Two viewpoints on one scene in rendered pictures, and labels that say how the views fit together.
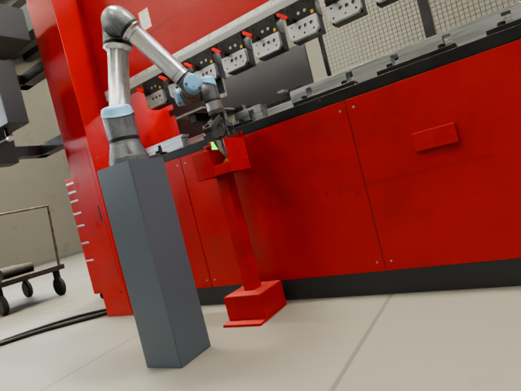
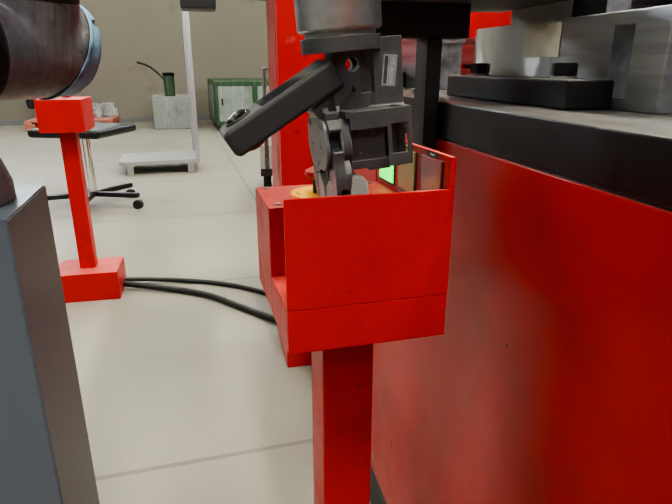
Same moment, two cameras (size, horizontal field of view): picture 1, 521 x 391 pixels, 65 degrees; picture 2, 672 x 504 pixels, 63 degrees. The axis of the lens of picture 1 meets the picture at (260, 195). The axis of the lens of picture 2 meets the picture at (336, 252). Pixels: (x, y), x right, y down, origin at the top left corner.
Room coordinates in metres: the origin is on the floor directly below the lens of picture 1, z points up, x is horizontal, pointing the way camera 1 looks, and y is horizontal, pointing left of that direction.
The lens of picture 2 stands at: (1.47, -0.26, 0.92)
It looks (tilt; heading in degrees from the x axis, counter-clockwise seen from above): 19 degrees down; 44
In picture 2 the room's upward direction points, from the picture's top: straight up
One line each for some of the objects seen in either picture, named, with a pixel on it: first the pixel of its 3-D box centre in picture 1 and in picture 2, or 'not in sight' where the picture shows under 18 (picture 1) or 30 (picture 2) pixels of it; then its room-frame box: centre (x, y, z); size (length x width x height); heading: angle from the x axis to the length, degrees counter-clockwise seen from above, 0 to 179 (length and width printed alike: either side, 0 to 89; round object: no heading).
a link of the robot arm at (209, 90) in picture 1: (208, 90); not in sight; (1.85, 0.11, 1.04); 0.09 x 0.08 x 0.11; 108
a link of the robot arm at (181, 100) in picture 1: (188, 94); not in sight; (1.80, 0.20, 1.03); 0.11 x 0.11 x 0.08; 18
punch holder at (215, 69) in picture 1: (208, 67); not in sight; (2.24, 0.11, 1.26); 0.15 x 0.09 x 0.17; 56
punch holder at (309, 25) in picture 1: (304, 20); not in sight; (1.91, -0.39, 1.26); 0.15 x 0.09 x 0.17; 56
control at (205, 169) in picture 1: (219, 155); (341, 228); (1.90, 0.14, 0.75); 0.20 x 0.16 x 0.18; 59
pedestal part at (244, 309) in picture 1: (253, 302); not in sight; (1.87, 0.15, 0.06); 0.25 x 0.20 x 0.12; 149
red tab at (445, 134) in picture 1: (435, 137); not in sight; (1.53, -0.68, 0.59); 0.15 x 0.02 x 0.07; 56
